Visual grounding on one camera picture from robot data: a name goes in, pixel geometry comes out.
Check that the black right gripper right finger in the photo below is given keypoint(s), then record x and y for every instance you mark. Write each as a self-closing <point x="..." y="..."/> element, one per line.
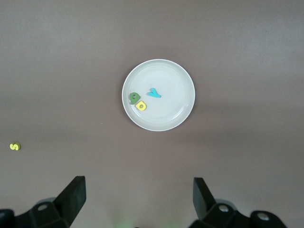
<point x="204" y="204"/>

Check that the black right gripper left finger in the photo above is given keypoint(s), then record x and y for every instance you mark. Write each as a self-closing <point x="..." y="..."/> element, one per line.
<point x="71" y="202"/>

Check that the yellow foam letter a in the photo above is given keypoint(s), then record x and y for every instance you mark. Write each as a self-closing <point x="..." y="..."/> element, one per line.
<point x="138" y="106"/>

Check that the green foam letter b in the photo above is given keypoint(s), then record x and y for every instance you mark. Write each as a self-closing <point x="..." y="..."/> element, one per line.
<point x="131" y="99"/>

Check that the teal foam letter y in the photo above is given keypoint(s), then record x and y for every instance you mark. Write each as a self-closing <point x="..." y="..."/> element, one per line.
<point x="154" y="93"/>

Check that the yellow foam letter s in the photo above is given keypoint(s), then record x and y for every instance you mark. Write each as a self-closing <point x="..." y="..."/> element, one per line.
<point x="15" y="146"/>

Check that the beige brown plate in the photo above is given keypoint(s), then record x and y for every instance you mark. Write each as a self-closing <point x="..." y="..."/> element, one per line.
<point x="171" y="111"/>

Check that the brown table cover sheet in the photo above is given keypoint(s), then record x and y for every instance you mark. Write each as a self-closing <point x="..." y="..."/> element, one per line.
<point x="71" y="71"/>

